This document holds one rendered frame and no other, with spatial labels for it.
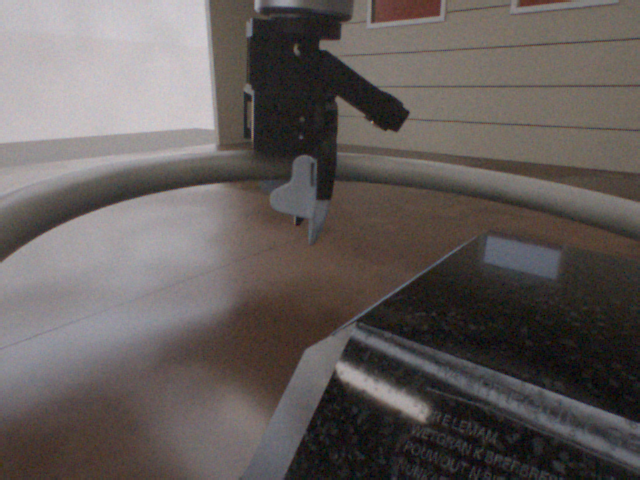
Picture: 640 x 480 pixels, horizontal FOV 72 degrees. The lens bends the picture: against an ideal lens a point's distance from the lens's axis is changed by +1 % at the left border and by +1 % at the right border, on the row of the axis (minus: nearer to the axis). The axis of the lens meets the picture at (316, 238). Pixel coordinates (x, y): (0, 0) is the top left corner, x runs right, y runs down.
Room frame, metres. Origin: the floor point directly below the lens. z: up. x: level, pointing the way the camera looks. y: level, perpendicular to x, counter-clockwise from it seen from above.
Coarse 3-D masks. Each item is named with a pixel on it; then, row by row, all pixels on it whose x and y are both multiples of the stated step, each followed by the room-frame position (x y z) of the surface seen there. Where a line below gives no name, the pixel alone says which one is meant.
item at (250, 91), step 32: (256, 32) 0.42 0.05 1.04; (288, 32) 0.42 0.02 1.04; (320, 32) 0.42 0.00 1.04; (256, 64) 0.44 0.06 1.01; (288, 64) 0.43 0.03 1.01; (256, 96) 0.40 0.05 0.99; (288, 96) 0.41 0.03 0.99; (320, 96) 0.43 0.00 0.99; (256, 128) 0.40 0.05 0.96; (288, 128) 0.42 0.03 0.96; (320, 128) 0.42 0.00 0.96
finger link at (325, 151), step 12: (324, 120) 0.43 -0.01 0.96; (324, 132) 0.42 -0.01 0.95; (336, 132) 0.42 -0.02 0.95; (324, 144) 0.41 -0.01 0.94; (336, 144) 0.41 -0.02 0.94; (324, 156) 0.41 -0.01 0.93; (336, 156) 0.41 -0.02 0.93; (324, 168) 0.41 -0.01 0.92; (324, 180) 0.41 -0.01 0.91; (324, 192) 0.41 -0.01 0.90
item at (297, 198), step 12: (300, 156) 0.42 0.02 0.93; (300, 168) 0.42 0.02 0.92; (312, 168) 0.43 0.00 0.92; (300, 180) 0.42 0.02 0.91; (312, 180) 0.43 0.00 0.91; (276, 192) 0.41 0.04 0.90; (288, 192) 0.42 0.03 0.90; (300, 192) 0.42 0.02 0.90; (312, 192) 0.42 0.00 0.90; (276, 204) 0.41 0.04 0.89; (288, 204) 0.41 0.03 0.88; (300, 204) 0.42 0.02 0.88; (312, 204) 0.42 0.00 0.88; (324, 204) 0.42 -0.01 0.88; (300, 216) 0.42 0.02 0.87; (312, 216) 0.42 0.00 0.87; (324, 216) 0.42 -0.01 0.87; (312, 228) 0.42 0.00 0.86; (312, 240) 0.43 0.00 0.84
